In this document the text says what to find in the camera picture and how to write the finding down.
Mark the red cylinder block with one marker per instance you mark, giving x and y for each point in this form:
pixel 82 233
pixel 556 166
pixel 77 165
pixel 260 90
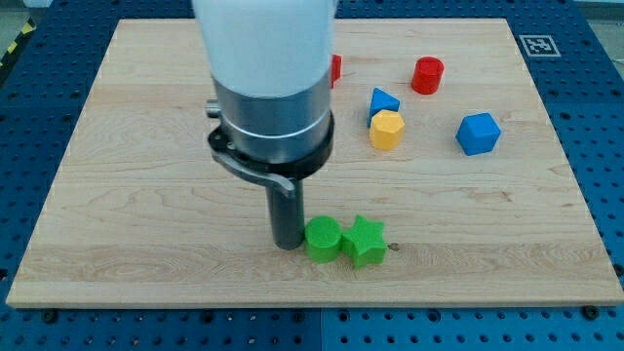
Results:
pixel 427 75

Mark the red block behind arm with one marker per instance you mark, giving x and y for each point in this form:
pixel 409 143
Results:
pixel 335 72

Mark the yellow hexagon block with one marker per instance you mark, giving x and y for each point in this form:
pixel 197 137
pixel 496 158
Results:
pixel 387 130

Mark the fiducial marker tag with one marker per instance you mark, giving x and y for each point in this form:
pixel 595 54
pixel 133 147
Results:
pixel 539 46

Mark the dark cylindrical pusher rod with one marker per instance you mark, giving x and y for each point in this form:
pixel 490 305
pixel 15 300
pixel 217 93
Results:
pixel 286 217

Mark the blue hexagon block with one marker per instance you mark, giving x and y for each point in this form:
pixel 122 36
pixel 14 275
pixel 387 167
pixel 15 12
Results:
pixel 478 134

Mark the green cylinder block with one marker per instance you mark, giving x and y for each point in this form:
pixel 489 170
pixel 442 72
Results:
pixel 323 239

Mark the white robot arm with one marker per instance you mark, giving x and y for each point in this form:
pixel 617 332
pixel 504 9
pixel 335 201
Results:
pixel 271 64

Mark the blue triangle block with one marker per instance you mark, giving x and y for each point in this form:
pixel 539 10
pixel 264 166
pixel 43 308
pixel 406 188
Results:
pixel 380 100

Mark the green star block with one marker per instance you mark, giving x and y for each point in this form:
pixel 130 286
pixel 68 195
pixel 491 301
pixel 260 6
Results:
pixel 364 242

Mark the wooden board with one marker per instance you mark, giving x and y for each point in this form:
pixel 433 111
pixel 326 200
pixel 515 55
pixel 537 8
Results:
pixel 140 215

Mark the silver tool flange with clamp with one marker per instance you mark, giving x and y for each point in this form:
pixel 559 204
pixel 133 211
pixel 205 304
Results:
pixel 274 142

